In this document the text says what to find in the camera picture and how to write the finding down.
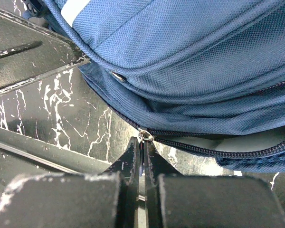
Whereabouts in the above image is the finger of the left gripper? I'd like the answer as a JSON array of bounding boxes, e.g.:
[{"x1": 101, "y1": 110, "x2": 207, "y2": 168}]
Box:
[{"x1": 0, "y1": 8, "x2": 89, "y2": 96}]

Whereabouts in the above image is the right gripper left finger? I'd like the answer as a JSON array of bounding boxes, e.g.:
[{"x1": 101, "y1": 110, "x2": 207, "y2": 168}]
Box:
[{"x1": 0, "y1": 137, "x2": 140, "y2": 228}]

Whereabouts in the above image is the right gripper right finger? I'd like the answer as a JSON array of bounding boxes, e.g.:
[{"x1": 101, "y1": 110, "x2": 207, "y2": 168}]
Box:
[{"x1": 143, "y1": 142, "x2": 285, "y2": 228}]

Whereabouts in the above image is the navy blue student backpack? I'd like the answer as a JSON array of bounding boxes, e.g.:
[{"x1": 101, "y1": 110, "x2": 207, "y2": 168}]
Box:
[{"x1": 23, "y1": 0, "x2": 285, "y2": 172}]

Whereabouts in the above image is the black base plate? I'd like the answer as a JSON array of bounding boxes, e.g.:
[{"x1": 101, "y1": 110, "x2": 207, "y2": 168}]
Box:
[{"x1": 0, "y1": 128, "x2": 110, "y2": 174}]

